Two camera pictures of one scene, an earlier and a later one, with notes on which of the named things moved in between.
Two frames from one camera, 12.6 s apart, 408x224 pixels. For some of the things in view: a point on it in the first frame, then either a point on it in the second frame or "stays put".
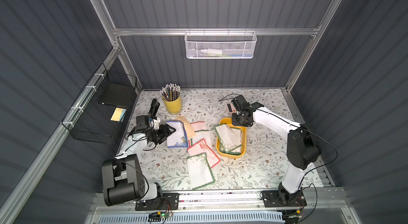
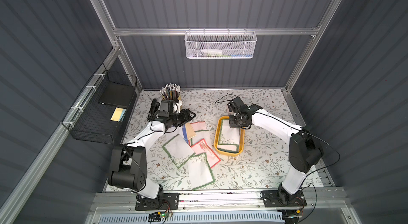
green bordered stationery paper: (200, 135) stays put
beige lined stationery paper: (189, 131) stays put
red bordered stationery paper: (198, 126) stays put
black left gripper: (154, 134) -> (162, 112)
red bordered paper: (201, 147) stays put
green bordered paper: (230, 139) -> (178, 151)
